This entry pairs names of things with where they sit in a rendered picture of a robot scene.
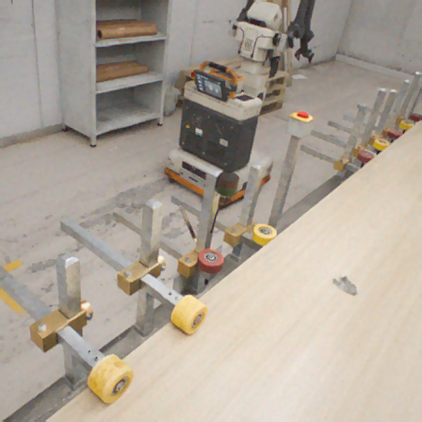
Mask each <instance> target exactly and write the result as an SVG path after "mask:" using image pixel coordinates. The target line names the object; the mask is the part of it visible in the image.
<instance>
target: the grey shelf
mask: <svg viewBox="0 0 422 422"><path fill-rule="evenodd" d="M140 2H141V5H140ZM172 2H173V0H136V3H135V0H56V3H57V33H58V51H59V66H60V83H61V99H62V104H61V115H62V131H63V132H67V131H68V128H66V124H67V125H68V126H70V127H71V128H73V129H75V130H77V131H78V132H80V133H82V134H84V135H86V136H88V137H89V140H90V145H89V146H90V147H91V148H95V147H96V136H97V135H100V134H103V133H106V132H108V131H111V130H114V129H119V128H123V127H125V126H129V125H132V124H136V123H139V122H145V121H148V120H151V119H154V118H158V117H160V123H158V124H157V125H158V126H163V112H164V102H165V90H166V79H167V69H168V57H169V45H170V24H171V14H172ZM169 5H170V8H169ZM138 16H139V17H138ZM168 17H169V19H168ZM135 19H136V20H143V21H144V23H155V25H156V27H157V34H156V35H152V36H140V37H129V38H116V39H104V40H100V39H99V38H98V36H96V21H110V20H135ZM93 28H94V29H93ZM167 29H168V31H167ZM93 31H94V32H93ZM93 34H94V35H93ZM166 40H167V43H166ZM133 47H134V53H133ZM165 51H166V54H165ZM130 60H137V61H138V65H139V66H140V65H147V66H148V67H149V71H148V72H147V73H143V74H138V75H131V76H125V77H119V78H114V79H109V80H104V81H99V82H96V65H100V64H107V63H115V62H123V61H130ZM164 63H165V67H164ZM136 85H137V88H136ZM162 87H163V89H162ZM134 96H135V97H134ZM130 97H131V101H130ZM134 98H135V99H134ZM161 98H162V102H161ZM160 109H161V112H160Z"/></svg>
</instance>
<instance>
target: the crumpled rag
mask: <svg viewBox="0 0 422 422"><path fill-rule="evenodd" d="M333 283H334V284H336V286H337V287H338V289H341V290H343V291H344V292H345V293H347V294H351V296H353V297H354V296H355V295H356V294H357V295H358V292H357V286H356V285H355V284H352V283H351V280H350V278H349V277H348V276H347V275H344V276H342V275H341V276H340V277H339V279H337V278H333Z"/></svg>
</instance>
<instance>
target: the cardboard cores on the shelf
mask: <svg viewBox="0 0 422 422"><path fill-rule="evenodd" d="M156 34H157V27H156V25H155V23H144V21H143V20H136V19H135V20H110V21H96V36H98V38H99V39H100V40H104V39H116V38H129V37H140V36H152V35H156ZM148 71H149V67H148V66H147V65H140V66H139V65H138V61H137V60H130V61H123V62H115V63H107V64H100V65H96V82H99V81H104V80H109V79H114V78H119V77H125V76H131V75H138V74H143V73H147V72H148Z"/></svg>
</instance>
